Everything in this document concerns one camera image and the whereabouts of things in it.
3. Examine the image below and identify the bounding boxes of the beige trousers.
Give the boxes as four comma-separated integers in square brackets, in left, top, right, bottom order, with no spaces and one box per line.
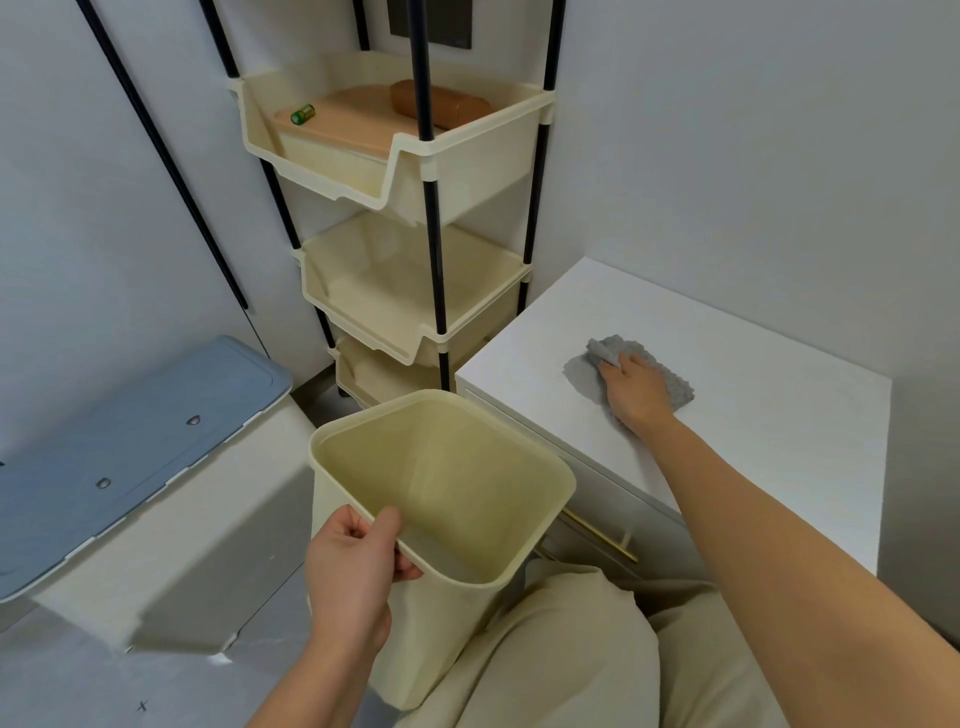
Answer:
[397,562,789,728]

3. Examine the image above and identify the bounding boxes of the white storage bin blue lid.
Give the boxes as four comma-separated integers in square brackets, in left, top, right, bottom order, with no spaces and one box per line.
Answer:
[0,335,316,658]

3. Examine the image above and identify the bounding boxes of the person's right hand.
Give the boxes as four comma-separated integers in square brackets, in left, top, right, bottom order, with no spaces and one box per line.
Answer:
[596,350,680,440]

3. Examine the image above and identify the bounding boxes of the gold drawer handle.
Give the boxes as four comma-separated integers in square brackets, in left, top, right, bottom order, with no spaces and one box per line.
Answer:
[558,506,639,564]

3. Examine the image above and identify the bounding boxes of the person's left hand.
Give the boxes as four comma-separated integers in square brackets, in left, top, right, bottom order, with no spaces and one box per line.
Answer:
[303,503,425,654]

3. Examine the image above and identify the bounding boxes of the black wall panel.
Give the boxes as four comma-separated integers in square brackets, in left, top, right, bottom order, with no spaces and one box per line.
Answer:
[387,0,474,52]

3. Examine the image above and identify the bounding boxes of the white wardrobe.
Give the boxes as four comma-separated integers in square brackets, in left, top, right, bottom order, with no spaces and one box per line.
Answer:
[0,0,361,481]

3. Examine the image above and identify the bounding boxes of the cream box orange lid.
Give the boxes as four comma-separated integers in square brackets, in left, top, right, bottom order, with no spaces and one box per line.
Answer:
[273,83,451,178]

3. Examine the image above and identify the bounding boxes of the black wardrobe handle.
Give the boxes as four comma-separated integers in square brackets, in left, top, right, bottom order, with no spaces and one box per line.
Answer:
[74,0,250,311]

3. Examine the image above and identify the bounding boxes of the white bedside drawer cabinet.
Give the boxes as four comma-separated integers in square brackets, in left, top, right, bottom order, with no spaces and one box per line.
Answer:
[454,257,894,583]

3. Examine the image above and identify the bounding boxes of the cream tiered storage rack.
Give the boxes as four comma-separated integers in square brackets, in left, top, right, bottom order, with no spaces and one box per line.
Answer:
[198,0,568,410]

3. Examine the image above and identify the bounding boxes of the grey cleaning cloth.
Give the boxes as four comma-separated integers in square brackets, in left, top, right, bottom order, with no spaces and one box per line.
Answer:
[581,334,696,414]

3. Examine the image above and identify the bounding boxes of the brown cylindrical pouch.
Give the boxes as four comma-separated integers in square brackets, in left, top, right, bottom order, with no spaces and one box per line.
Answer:
[389,78,496,133]

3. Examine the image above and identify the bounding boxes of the cream plastic waste bin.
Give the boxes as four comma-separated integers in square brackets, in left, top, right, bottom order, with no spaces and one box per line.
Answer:
[308,388,579,712]

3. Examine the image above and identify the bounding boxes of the person's right forearm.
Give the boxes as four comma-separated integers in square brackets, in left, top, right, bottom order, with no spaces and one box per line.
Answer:
[637,416,960,728]

